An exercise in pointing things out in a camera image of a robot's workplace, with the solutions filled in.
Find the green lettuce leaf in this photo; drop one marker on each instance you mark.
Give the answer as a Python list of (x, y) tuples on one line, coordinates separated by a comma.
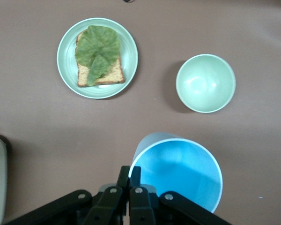
[(98, 47)]

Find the light blue plastic cup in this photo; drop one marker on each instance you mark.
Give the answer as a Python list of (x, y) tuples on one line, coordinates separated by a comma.
[(178, 168)]

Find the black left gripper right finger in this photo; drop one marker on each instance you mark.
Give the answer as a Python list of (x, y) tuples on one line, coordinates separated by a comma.
[(142, 206)]

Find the pale green plate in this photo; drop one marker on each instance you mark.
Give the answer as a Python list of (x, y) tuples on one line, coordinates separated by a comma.
[(66, 70)]

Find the bread slice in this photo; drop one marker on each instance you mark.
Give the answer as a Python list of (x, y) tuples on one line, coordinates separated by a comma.
[(114, 75)]

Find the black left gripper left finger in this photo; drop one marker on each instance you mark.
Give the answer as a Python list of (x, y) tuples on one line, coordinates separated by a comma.
[(105, 206)]

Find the pale green bowl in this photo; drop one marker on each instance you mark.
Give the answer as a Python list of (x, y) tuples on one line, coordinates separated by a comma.
[(206, 84)]

